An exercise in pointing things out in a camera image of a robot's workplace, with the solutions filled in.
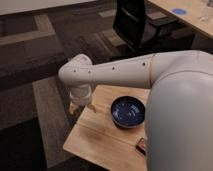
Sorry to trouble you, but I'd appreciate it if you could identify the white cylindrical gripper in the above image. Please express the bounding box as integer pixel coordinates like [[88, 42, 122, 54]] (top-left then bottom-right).
[[69, 84, 97, 114]]

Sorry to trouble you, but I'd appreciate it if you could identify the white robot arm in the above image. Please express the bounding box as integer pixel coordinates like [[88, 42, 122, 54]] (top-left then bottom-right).
[[58, 50, 213, 171]]

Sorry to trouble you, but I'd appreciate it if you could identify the orange and black snack bar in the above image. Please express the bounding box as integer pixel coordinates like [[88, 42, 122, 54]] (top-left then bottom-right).
[[136, 138, 146, 155]]

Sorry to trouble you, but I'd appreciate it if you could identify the dark blue ceramic bowl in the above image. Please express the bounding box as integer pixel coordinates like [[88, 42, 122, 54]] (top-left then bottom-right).
[[111, 96, 146, 129]]

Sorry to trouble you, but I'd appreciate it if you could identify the blue round coaster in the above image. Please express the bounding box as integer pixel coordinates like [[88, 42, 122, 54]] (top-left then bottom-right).
[[172, 8, 187, 15]]

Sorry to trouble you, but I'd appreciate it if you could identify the clear drinking glass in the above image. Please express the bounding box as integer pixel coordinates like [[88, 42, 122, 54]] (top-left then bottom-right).
[[200, 0, 213, 22]]

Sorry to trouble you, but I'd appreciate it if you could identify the black office chair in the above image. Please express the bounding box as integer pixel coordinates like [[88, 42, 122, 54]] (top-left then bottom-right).
[[110, 0, 177, 61]]

